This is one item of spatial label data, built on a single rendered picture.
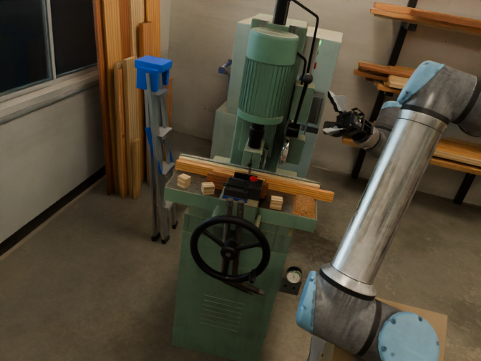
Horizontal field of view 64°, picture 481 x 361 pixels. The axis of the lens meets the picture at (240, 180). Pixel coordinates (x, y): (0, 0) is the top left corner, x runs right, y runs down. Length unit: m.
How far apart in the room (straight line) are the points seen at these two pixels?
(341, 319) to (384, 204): 0.30
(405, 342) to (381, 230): 0.26
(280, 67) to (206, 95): 2.71
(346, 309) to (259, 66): 0.82
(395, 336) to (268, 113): 0.82
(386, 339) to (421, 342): 0.08
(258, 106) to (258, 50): 0.19
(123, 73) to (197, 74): 1.39
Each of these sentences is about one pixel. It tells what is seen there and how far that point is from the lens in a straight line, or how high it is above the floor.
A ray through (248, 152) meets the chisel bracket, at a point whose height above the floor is 1.07.
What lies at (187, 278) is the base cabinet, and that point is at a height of 0.46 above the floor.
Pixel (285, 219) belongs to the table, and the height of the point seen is 0.87.
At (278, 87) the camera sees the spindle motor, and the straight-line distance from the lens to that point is 1.39.
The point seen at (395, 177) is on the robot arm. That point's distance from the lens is 0.99.
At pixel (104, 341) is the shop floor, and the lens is 2.16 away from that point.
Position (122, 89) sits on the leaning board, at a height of 0.84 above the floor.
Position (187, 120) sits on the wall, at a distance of 4.21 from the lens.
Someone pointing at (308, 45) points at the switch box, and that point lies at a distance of 1.71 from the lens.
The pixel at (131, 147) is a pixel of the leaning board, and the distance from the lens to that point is 2.95.
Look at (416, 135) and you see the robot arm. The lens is 1.00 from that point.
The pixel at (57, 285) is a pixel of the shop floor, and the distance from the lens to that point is 2.45.
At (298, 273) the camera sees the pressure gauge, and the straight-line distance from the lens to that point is 1.58.
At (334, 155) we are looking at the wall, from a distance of 4.01.
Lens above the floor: 1.69
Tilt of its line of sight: 29 degrees down
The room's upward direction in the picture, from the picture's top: 10 degrees clockwise
